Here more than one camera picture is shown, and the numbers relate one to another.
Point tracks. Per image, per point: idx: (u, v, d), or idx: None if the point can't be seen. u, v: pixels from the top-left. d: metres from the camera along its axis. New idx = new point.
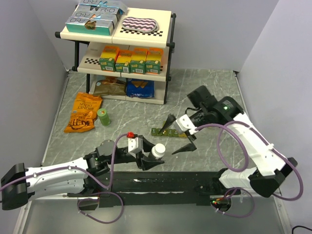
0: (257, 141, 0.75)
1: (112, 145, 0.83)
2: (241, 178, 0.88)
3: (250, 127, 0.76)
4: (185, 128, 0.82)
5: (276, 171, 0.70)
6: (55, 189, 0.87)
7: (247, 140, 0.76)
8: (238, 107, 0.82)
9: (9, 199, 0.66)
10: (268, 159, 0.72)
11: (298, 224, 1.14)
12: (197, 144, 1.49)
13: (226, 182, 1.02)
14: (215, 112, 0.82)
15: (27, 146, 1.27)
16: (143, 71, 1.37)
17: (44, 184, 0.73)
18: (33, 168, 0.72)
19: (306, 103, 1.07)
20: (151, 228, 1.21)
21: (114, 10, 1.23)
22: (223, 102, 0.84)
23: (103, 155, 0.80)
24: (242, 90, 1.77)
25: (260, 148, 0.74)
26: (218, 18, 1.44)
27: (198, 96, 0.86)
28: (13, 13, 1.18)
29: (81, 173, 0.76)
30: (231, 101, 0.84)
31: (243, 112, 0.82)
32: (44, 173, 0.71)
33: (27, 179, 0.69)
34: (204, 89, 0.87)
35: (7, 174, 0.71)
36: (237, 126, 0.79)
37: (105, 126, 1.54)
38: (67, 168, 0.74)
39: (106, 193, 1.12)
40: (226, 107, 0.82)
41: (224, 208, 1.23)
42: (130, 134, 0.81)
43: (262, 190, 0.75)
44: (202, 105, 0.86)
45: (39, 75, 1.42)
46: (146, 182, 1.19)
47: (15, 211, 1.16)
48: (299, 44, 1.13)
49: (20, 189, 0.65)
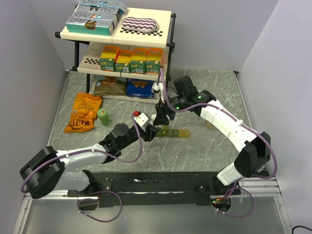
0: (227, 119, 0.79)
1: (126, 127, 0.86)
2: (231, 166, 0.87)
3: (220, 109, 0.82)
4: (155, 88, 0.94)
5: (246, 142, 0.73)
6: (70, 181, 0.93)
7: (219, 120, 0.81)
8: (212, 96, 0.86)
9: (45, 180, 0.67)
10: (239, 134, 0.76)
11: (298, 224, 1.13)
12: (197, 144, 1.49)
13: (224, 178, 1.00)
14: (191, 103, 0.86)
15: (27, 146, 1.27)
16: (143, 71, 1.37)
17: (72, 165, 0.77)
18: (61, 150, 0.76)
19: (305, 103, 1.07)
20: (151, 228, 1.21)
21: (114, 10, 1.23)
22: (199, 93, 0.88)
23: (118, 136, 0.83)
24: (242, 89, 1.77)
25: (231, 126, 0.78)
26: (218, 18, 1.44)
27: (182, 85, 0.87)
28: (13, 13, 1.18)
29: (102, 155, 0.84)
30: (206, 93, 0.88)
31: (215, 99, 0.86)
32: (74, 153, 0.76)
33: (60, 159, 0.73)
34: (188, 80, 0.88)
35: (31, 161, 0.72)
36: (208, 110, 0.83)
37: (105, 126, 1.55)
38: (90, 150, 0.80)
39: (106, 193, 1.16)
40: (200, 97, 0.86)
41: (224, 208, 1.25)
42: (136, 112, 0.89)
43: (243, 169, 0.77)
44: (184, 94, 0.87)
45: (39, 74, 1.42)
46: (146, 181, 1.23)
47: (14, 211, 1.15)
48: (299, 43, 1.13)
49: (57, 166, 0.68)
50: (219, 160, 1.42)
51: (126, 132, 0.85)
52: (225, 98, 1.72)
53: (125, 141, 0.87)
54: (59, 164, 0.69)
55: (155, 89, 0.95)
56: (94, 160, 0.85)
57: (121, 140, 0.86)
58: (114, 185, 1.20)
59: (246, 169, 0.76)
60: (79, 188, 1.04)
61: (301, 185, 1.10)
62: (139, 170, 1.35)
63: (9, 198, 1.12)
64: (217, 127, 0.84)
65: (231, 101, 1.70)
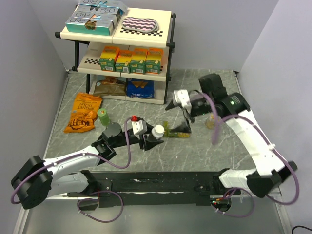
0: (259, 139, 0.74)
1: (118, 126, 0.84)
2: (240, 176, 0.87)
3: (254, 125, 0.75)
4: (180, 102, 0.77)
5: (273, 171, 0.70)
6: (67, 185, 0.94)
7: (248, 137, 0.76)
8: (245, 104, 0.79)
9: (34, 190, 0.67)
10: (267, 159, 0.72)
11: (298, 224, 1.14)
12: (197, 144, 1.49)
13: (226, 181, 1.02)
14: (220, 106, 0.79)
15: (27, 146, 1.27)
16: (143, 71, 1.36)
17: (63, 172, 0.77)
18: (49, 159, 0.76)
19: (305, 103, 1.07)
20: (151, 228, 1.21)
21: (113, 10, 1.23)
22: (231, 97, 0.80)
23: (110, 136, 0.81)
24: (242, 90, 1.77)
25: (261, 147, 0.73)
26: (218, 18, 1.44)
27: (210, 85, 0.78)
28: (13, 13, 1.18)
29: (93, 158, 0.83)
30: (239, 97, 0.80)
31: (248, 109, 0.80)
32: (62, 161, 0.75)
33: (48, 168, 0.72)
34: (217, 79, 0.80)
35: (20, 172, 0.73)
36: (239, 123, 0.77)
37: (105, 126, 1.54)
38: (81, 154, 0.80)
39: (106, 193, 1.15)
40: (233, 102, 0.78)
41: (224, 208, 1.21)
42: (134, 117, 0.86)
43: (256, 189, 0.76)
44: (211, 94, 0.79)
45: (39, 74, 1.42)
46: (146, 181, 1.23)
47: (14, 211, 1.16)
48: (299, 44, 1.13)
49: (45, 177, 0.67)
50: (219, 160, 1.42)
51: (119, 130, 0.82)
52: None
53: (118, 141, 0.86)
54: (47, 173, 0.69)
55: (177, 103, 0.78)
56: (88, 163, 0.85)
57: (113, 140, 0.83)
58: (114, 184, 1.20)
59: (259, 191, 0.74)
60: (78, 189, 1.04)
61: (301, 185, 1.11)
62: (139, 170, 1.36)
63: (9, 199, 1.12)
64: (243, 142, 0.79)
65: None
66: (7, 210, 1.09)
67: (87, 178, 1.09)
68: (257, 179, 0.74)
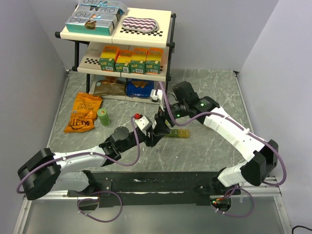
0: (234, 128, 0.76)
1: (126, 130, 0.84)
2: (235, 170, 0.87)
3: (225, 117, 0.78)
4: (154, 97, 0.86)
5: (256, 152, 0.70)
6: (69, 182, 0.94)
7: (224, 129, 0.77)
8: (215, 103, 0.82)
9: (41, 182, 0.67)
10: (247, 144, 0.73)
11: (298, 224, 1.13)
12: (197, 144, 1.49)
13: (224, 180, 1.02)
14: (194, 110, 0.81)
15: (27, 146, 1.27)
16: (143, 71, 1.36)
17: (69, 168, 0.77)
18: (59, 152, 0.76)
19: (305, 103, 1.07)
20: (151, 228, 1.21)
21: (113, 10, 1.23)
22: (201, 100, 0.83)
23: (117, 140, 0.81)
24: (242, 89, 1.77)
25: (238, 134, 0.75)
26: (218, 18, 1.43)
27: (182, 93, 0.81)
28: (13, 12, 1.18)
29: (100, 159, 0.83)
30: (209, 99, 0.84)
31: (219, 107, 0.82)
32: (71, 157, 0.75)
33: (56, 162, 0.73)
34: (188, 86, 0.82)
35: (29, 162, 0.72)
36: (212, 118, 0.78)
37: (105, 126, 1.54)
38: (89, 153, 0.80)
39: (106, 193, 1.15)
40: (203, 104, 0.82)
41: (224, 208, 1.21)
42: (137, 115, 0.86)
43: (251, 178, 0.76)
44: (185, 101, 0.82)
45: (38, 74, 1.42)
46: (146, 181, 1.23)
47: (14, 211, 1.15)
48: (300, 43, 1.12)
49: (53, 170, 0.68)
50: (218, 160, 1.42)
51: (126, 136, 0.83)
52: (225, 98, 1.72)
53: (124, 145, 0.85)
54: (55, 166, 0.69)
55: (153, 98, 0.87)
56: (92, 164, 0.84)
57: (120, 144, 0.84)
58: (114, 185, 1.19)
59: (254, 178, 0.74)
60: (78, 188, 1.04)
61: (300, 185, 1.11)
62: (139, 170, 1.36)
63: (9, 199, 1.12)
64: (222, 135, 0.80)
65: (231, 101, 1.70)
66: (6, 210, 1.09)
67: (87, 179, 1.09)
68: (246, 167, 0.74)
